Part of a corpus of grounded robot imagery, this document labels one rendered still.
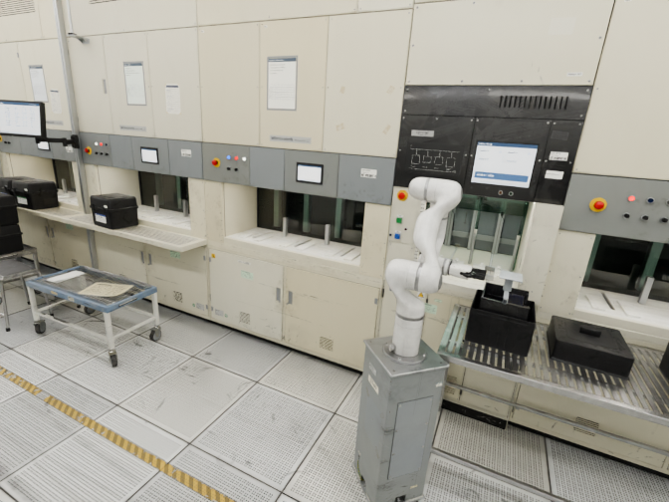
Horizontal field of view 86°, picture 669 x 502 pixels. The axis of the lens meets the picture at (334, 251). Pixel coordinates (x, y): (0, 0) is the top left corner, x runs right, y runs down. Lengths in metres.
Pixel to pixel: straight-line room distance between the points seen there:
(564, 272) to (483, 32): 1.28
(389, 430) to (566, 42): 1.91
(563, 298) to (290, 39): 2.16
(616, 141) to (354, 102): 1.33
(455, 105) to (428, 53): 0.31
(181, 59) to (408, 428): 2.78
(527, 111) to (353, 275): 1.35
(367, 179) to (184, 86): 1.58
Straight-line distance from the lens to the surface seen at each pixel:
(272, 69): 2.61
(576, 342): 1.96
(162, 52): 3.28
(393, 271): 1.50
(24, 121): 3.84
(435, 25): 2.24
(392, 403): 1.64
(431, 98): 2.17
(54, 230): 4.88
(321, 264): 2.51
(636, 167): 2.19
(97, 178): 4.06
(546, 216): 2.10
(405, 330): 1.58
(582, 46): 2.17
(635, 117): 2.18
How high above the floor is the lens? 1.65
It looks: 17 degrees down
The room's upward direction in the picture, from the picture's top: 4 degrees clockwise
